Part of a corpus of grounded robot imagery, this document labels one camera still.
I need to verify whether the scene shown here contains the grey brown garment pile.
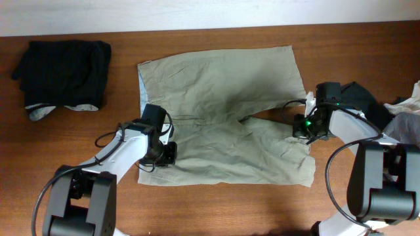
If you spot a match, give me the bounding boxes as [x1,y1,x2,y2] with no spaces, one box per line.
[383,112,420,146]

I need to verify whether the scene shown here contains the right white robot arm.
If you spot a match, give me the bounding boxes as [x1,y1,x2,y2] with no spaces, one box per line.
[293,104,419,235]

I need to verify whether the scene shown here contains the khaki cargo shorts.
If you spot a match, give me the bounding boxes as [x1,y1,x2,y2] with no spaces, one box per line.
[137,46,316,187]

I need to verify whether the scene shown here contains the dark teal garment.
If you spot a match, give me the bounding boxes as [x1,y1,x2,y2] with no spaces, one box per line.
[341,82,396,130]

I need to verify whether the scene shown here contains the grey cloth under black garment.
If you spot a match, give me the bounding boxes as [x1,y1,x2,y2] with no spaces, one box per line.
[25,104,99,121]

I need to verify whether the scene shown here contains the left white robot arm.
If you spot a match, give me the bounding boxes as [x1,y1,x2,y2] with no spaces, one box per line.
[38,121,177,235]

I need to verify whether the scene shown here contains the folded black garment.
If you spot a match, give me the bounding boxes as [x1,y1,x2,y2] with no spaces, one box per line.
[11,40,112,109]

